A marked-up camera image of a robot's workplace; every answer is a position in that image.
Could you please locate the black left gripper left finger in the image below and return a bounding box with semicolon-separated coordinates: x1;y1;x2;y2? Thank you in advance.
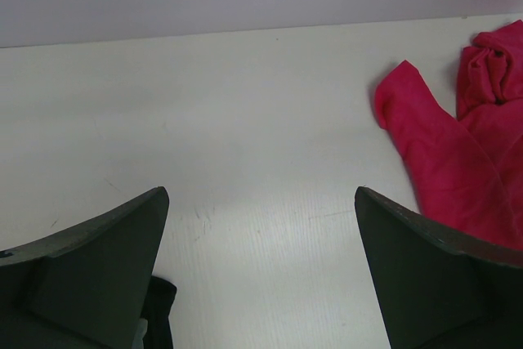
1;187;169;348

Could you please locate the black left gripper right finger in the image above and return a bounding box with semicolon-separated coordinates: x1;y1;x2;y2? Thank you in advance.
355;186;522;348

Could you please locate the pink t shirt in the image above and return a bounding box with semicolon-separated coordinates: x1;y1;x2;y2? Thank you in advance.
373;20;522;250

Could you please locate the black folded t shirt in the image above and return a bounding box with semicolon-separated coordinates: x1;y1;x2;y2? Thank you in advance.
140;276;177;349

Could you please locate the grey folded t shirt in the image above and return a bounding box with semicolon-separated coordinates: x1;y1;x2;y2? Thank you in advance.
132;318;148;349

